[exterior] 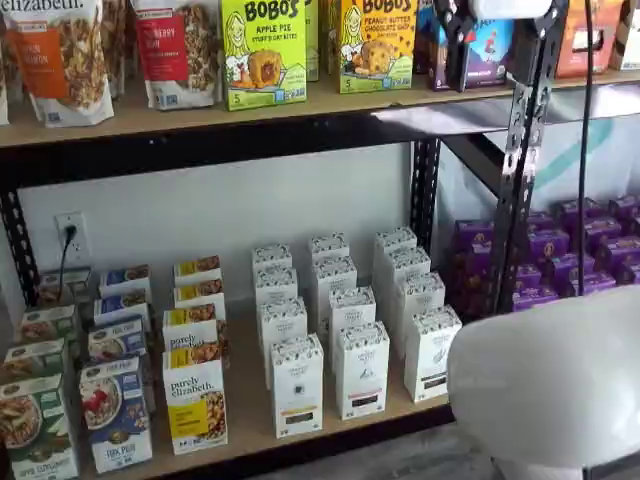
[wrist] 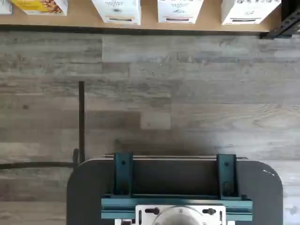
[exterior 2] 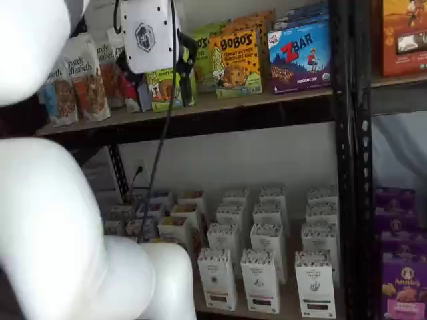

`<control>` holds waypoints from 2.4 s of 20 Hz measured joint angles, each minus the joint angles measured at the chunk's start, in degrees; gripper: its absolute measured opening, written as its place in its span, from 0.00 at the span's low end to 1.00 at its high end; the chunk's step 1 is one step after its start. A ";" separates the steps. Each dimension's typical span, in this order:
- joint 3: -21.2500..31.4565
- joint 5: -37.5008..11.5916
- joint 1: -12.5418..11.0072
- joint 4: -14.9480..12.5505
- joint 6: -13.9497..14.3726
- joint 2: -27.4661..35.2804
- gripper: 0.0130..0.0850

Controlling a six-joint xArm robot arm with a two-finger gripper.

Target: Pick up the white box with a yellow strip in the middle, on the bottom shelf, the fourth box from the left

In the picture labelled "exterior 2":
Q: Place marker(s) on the green Bobo's apple pie box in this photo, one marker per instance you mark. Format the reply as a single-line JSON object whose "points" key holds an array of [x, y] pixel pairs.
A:
{"points": [[160, 90], [204, 66]]}

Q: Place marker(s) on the white wall outlet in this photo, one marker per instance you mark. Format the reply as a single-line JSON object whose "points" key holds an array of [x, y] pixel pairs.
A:
{"points": [[142, 163]]}

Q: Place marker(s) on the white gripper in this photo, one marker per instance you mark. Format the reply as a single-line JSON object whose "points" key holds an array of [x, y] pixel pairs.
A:
{"points": [[150, 36]]}

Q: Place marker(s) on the black metal shelf rack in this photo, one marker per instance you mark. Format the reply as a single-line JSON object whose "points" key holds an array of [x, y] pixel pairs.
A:
{"points": [[363, 133], [233, 115]]}

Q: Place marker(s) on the white purely elizabeth granola bag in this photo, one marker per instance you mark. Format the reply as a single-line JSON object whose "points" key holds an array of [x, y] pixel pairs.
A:
{"points": [[115, 43]]}

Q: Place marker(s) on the yellow Bobo's peanut butter box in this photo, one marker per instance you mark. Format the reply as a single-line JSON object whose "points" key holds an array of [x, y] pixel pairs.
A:
{"points": [[235, 66], [253, 23]]}

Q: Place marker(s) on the green Nature's Path oatmeal box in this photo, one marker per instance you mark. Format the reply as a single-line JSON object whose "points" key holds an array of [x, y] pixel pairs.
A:
{"points": [[114, 227], [120, 212]]}

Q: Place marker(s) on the purple Annie's snack box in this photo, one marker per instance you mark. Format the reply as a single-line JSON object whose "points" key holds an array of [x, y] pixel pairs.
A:
{"points": [[393, 196], [403, 293], [400, 240], [397, 218]]}

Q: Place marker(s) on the blue ZBar snack box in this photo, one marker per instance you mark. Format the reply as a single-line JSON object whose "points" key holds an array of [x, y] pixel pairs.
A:
{"points": [[300, 18], [297, 63]]}

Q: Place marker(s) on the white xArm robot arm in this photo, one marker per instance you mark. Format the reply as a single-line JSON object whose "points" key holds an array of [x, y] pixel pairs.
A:
{"points": [[50, 216]]}

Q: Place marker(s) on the red purely elizabeth granola bag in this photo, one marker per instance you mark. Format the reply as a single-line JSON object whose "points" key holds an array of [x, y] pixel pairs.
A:
{"points": [[132, 105]]}

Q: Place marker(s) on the white tea box dark strip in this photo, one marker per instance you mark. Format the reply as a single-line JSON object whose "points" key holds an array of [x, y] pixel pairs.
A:
{"points": [[318, 238], [314, 290], [321, 213], [322, 195]]}

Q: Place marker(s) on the white tea box pink strip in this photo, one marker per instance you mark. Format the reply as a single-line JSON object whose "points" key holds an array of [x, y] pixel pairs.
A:
{"points": [[260, 286], [269, 213], [273, 194], [267, 236]]}

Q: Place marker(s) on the white yellow purely elizabeth box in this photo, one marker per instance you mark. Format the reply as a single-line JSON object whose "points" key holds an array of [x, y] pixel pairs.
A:
{"points": [[191, 197], [168, 240], [174, 230], [185, 211]]}

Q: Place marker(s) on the orange purely elizabeth granola bag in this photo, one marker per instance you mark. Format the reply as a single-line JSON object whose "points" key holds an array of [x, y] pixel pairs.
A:
{"points": [[108, 80], [88, 90]]}

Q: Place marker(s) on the orange snack box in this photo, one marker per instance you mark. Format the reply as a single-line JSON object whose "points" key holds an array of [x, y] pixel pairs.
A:
{"points": [[400, 33]]}

